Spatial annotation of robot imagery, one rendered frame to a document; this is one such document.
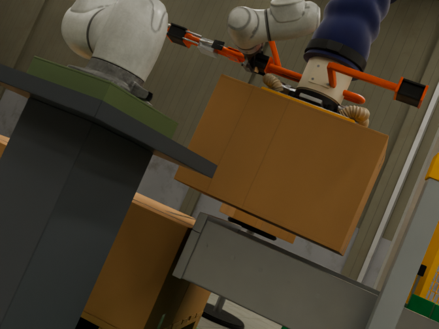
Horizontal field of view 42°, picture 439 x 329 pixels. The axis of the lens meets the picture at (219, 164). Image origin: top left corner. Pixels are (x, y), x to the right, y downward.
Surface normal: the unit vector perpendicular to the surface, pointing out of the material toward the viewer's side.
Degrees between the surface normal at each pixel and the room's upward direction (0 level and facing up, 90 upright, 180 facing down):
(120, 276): 90
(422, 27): 90
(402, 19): 90
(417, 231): 90
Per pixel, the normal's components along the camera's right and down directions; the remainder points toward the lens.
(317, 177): -0.24, -0.18
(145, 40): 0.52, 0.14
